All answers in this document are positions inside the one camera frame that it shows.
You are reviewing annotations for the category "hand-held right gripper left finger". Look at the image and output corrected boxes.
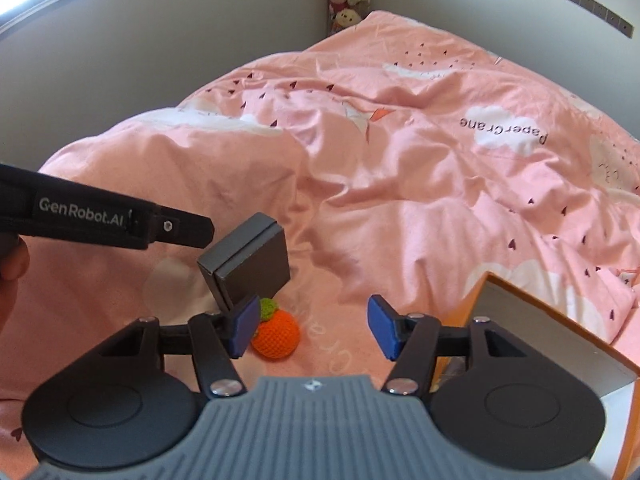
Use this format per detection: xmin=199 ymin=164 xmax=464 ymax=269
xmin=100 ymin=296 xmax=262 ymax=399

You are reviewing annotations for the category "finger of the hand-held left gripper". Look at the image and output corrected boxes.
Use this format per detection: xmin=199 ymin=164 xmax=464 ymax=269
xmin=131 ymin=204 xmax=216 ymax=251

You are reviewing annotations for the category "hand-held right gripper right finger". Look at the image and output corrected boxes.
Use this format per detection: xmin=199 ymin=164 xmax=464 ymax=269
xmin=367 ymin=295 xmax=531 ymax=395

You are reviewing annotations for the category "dark grey box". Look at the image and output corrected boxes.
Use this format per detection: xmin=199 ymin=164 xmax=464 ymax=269
xmin=196 ymin=212 xmax=292 ymax=312

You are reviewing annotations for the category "orange storage box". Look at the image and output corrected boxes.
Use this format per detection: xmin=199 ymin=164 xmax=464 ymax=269
xmin=434 ymin=271 xmax=640 ymax=480

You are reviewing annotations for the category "person's left hand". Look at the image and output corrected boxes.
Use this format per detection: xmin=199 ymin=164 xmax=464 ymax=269
xmin=0 ymin=234 xmax=31 ymax=333

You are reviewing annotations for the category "orange crocheted fruit toy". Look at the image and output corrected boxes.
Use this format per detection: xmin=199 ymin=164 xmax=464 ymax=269
xmin=250 ymin=297 xmax=302 ymax=360

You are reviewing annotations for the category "pink printed duvet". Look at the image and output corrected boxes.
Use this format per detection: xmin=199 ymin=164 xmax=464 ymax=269
xmin=0 ymin=10 xmax=640 ymax=480

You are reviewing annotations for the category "grey wall switch strip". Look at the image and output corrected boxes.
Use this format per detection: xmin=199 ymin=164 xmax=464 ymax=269
xmin=566 ymin=0 xmax=635 ymax=37

